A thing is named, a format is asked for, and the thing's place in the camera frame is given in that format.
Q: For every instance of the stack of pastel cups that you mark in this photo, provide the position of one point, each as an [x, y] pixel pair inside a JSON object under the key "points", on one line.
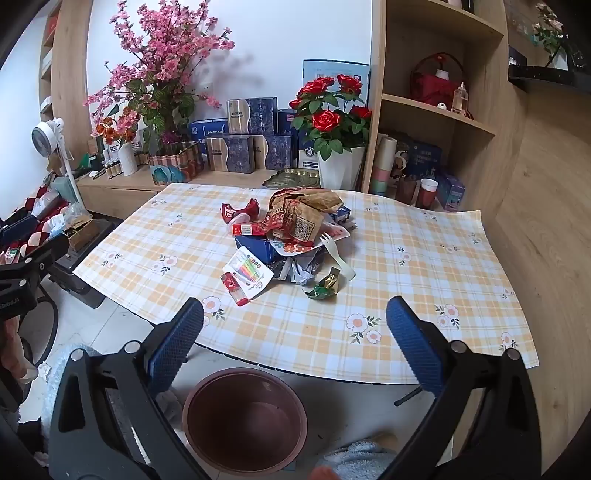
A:
{"points": [[383, 166]]}

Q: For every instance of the red wrapper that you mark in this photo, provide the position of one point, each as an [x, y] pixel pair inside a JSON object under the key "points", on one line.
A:
{"points": [[240, 211]]}

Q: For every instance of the brown cup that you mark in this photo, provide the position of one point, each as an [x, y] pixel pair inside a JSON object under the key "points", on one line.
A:
{"points": [[407, 190]]}

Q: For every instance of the red lighter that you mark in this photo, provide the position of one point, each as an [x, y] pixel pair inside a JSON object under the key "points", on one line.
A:
{"points": [[234, 290]]}

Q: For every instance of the row of small bottles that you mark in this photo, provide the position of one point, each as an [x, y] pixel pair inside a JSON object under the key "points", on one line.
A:
{"points": [[113, 168]]}

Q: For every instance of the brown paper bag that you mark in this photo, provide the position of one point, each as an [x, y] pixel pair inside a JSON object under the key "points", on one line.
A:
{"points": [[300, 212]]}

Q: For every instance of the white paper plate red print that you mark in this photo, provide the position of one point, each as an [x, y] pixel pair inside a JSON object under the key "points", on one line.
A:
{"points": [[295, 248]]}

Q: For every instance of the black shelf with flower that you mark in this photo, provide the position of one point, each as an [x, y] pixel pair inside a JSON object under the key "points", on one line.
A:
{"points": [[549, 74]]}

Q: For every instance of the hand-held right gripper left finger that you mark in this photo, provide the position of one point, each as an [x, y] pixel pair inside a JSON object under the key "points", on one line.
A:
{"points": [[178, 341]]}

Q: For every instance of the gold metal tray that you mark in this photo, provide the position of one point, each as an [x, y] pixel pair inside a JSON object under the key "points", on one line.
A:
{"points": [[291, 177]]}

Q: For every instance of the dark blue upright box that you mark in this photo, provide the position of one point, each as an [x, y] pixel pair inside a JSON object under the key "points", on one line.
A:
{"points": [[286, 123]]}

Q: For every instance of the blue and gold gift box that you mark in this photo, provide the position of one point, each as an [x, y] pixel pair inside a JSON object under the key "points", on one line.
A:
{"points": [[273, 151], [251, 115], [229, 153]]}

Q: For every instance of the low wooden cabinet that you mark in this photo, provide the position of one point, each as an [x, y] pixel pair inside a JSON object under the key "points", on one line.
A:
{"points": [[120, 196]]}

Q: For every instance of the red gift basket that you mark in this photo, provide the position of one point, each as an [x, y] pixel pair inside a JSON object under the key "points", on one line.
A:
{"points": [[434, 87]]}

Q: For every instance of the red paper cup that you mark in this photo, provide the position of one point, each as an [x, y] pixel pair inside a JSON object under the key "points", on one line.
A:
{"points": [[427, 194]]}

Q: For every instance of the long dark blue box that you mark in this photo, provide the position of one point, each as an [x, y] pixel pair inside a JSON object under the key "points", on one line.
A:
{"points": [[254, 247]]}

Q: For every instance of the glass perfume bottle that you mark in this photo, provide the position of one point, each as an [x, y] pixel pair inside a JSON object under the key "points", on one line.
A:
{"points": [[459, 99]]}

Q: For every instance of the black storage case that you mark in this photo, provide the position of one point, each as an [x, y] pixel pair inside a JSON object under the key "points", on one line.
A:
{"points": [[87, 267]]}

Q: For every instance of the flat blue box white print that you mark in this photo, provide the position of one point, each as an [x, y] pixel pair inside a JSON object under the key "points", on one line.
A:
{"points": [[207, 128]]}

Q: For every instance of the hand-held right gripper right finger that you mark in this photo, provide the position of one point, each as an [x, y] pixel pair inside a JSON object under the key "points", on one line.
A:
{"points": [[413, 341]]}

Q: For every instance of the silver foil wrapper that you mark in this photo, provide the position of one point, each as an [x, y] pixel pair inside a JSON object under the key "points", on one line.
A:
{"points": [[300, 271]]}

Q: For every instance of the dark blue picture box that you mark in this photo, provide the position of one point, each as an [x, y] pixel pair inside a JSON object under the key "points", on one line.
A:
{"points": [[422, 157]]}

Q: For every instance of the gold green foil wrapper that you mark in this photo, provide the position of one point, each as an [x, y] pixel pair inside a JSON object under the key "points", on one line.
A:
{"points": [[325, 284]]}

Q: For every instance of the light blue towel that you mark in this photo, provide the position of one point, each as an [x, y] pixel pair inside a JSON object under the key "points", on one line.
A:
{"points": [[360, 457]]}

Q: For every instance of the blue milk carton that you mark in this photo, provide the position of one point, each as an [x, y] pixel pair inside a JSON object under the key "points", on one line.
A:
{"points": [[342, 213]]}

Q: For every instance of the red white checkered blanket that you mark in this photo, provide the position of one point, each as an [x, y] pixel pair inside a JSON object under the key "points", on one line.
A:
{"points": [[39, 221]]}

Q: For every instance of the white vase orange flowers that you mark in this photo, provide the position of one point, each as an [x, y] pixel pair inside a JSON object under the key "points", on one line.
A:
{"points": [[127, 159]]}

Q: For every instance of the scalloped flower basket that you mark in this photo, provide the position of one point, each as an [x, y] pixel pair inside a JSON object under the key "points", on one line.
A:
{"points": [[178, 164]]}

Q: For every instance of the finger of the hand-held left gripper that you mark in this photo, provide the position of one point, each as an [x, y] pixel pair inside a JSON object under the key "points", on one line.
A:
{"points": [[18, 229], [44, 254]]}

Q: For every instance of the large blue and white box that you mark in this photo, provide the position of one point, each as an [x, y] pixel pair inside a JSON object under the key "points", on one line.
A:
{"points": [[323, 69]]}

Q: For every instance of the white standing fan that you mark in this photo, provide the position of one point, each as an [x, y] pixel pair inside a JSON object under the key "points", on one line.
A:
{"points": [[46, 138]]}

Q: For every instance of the pink blossom artificial plant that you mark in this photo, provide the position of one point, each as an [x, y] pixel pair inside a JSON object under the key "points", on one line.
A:
{"points": [[161, 50]]}

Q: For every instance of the small blue carton box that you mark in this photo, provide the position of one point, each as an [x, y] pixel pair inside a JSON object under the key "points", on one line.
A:
{"points": [[451, 193]]}

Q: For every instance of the yellow plaid floral tablecloth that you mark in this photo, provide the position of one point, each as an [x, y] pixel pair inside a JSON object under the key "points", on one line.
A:
{"points": [[415, 295]]}

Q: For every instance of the white plastic fork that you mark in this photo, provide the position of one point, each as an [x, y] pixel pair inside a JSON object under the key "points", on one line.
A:
{"points": [[334, 258]]}

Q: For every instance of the wooden shelf unit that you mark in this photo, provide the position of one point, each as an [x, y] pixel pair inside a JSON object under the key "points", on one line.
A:
{"points": [[480, 152]]}

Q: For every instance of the brown plastic bin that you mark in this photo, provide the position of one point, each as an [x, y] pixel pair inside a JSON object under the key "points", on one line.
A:
{"points": [[244, 424]]}

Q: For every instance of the colourful candle pack card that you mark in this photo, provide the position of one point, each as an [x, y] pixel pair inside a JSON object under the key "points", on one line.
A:
{"points": [[247, 272]]}

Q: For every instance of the red rose plant white pot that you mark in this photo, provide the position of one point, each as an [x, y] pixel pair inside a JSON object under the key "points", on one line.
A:
{"points": [[339, 166]]}

